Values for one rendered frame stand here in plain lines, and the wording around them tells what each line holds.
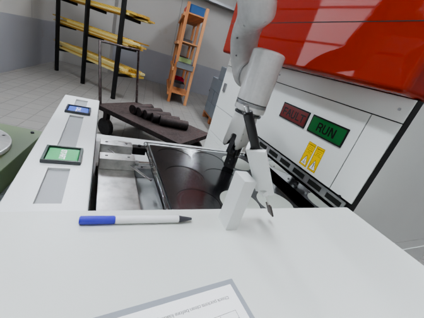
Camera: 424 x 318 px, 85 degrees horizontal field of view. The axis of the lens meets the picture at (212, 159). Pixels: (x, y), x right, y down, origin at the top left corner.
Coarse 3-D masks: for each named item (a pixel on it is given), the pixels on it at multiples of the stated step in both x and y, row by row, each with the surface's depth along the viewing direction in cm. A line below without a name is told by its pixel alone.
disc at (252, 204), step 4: (224, 192) 56; (220, 196) 54; (224, 196) 55; (224, 200) 53; (252, 200) 57; (248, 204) 55; (252, 204) 55; (256, 204) 56; (248, 208) 53; (252, 208) 54; (256, 208) 54; (260, 208) 55
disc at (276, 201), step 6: (258, 198) 59; (264, 198) 60; (270, 198) 61; (276, 198) 62; (282, 198) 63; (264, 204) 57; (270, 204) 58; (276, 204) 58; (282, 204) 59; (288, 204) 60
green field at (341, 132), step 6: (312, 120) 64; (318, 120) 62; (312, 126) 64; (318, 126) 62; (324, 126) 60; (330, 126) 59; (336, 126) 57; (318, 132) 62; (324, 132) 60; (330, 132) 59; (336, 132) 57; (342, 132) 56; (330, 138) 59; (336, 138) 57; (342, 138) 56
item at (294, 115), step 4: (284, 108) 74; (288, 108) 72; (292, 108) 71; (296, 108) 70; (284, 112) 74; (288, 112) 72; (292, 112) 71; (296, 112) 69; (300, 112) 68; (304, 112) 67; (284, 116) 74; (288, 116) 72; (292, 116) 71; (296, 116) 69; (300, 116) 68; (304, 116) 66; (292, 120) 70; (296, 120) 69; (300, 120) 68; (304, 120) 66; (300, 124) 67
